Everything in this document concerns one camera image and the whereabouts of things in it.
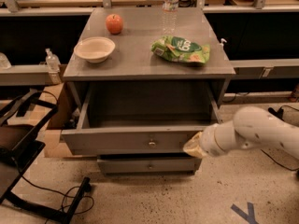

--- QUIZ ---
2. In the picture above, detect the grey top drawer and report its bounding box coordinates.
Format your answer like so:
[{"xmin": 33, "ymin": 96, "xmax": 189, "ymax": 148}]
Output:
[{"xmin": 63, "ymin": 80, "xmax": 219, "ymax": 155}]

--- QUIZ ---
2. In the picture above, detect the grey drawer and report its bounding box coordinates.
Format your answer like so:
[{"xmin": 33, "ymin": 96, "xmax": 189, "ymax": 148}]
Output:
[
  {"xmin": 63, "ymin": 80, "xmax": 219, "ymax": 155},
  {"xmin": 97, "ymin": 154, "xmax": 201, "ymax": 175}
]

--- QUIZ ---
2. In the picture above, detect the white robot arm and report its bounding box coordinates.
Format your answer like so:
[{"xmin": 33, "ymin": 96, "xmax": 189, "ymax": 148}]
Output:
[{"xmin": 183, "ymin": 106, "xmax": 299, "ymax": 159}]

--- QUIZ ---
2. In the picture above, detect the grey lower drawer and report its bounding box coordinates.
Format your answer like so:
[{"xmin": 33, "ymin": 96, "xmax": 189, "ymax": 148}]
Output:
[{"xmin": 97, "ymin": 154, "xmax": 201, "ymax": 175}]

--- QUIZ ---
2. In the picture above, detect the green chip bag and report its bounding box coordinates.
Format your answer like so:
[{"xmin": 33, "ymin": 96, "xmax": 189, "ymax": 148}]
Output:
[{"xmin": 151, "ymin": 35, "xmax": 210, "ymax": 63}]

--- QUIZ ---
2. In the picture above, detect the grey wooden cabinet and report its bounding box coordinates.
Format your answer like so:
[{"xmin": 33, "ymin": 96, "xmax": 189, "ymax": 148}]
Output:
[{"xmin": 64, "ymin": 7, "xmax": 235, "ymax": 128}]

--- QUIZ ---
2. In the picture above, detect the small white pump bottle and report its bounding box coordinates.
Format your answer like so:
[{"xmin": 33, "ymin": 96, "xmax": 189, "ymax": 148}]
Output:
[{"xmin": 220, "ymin": 38, "xmax": 227, "ymax": 49}]

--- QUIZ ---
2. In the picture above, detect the white bowl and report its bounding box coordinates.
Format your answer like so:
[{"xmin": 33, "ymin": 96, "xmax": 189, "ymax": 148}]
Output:
[{"xmin": 74, "ymin": 36, "xmax": 115, "ymax": 63}]

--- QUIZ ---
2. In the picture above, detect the cardboard box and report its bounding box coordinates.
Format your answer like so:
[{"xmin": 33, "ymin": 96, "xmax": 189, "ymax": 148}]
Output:
[{"xmin": 31, "ymin": 83, "xmax": 78, "ymax": 159}]

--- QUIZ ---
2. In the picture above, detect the clear plastic water bottle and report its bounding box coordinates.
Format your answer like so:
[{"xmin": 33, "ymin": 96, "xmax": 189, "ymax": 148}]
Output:
[{"xmin": 163, "ymin": 0, "xmax": 178, "ymax": 35}]

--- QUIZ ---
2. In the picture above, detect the red apple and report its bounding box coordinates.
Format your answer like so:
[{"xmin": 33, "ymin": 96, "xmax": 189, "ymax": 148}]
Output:
[{"xmin": 106, "ymin": 14, "xmax": 123, "ymax": 35}]

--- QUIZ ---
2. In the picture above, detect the hand sanitizer pump bottle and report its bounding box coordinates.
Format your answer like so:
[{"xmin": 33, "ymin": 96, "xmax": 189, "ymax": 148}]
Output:
[{"xmin": 46, "ymin": 49, "xmax": 61, "ymax": 84}]

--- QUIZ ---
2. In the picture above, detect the black metal cart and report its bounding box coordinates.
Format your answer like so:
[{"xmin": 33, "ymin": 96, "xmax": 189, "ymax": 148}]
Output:
[{"xmin": 0, "ymin": 89, "xmax": 92, "ymax": 224}]

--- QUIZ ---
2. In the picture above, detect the black floor cable left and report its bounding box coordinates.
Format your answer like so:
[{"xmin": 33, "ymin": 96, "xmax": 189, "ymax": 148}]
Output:
[{"xmin": 18, "ymin": 175, "xmax": 95, "ymax": 217}]

